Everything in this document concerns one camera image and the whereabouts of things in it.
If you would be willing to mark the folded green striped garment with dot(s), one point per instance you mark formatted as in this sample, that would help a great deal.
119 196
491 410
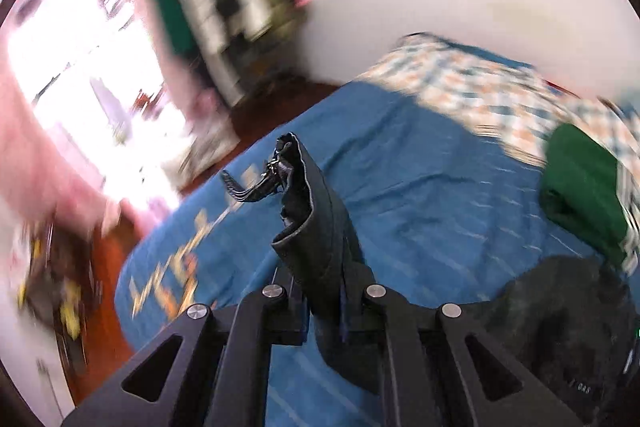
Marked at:
585 190

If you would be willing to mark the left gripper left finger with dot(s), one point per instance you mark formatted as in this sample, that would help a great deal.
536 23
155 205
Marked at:
208 367

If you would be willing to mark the black leather jacket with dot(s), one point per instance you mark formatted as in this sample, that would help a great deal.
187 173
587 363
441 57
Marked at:
568 321

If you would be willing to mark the blue striped plaid bedsheet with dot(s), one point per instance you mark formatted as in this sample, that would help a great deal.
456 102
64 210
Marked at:
437 152

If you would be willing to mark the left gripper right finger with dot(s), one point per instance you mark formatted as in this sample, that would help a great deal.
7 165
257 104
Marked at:
438 367

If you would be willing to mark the pink floral curtain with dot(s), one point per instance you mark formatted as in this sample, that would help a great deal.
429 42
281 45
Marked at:
38 183

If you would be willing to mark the clothes rack with garments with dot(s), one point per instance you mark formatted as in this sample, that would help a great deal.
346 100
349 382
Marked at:
235 47

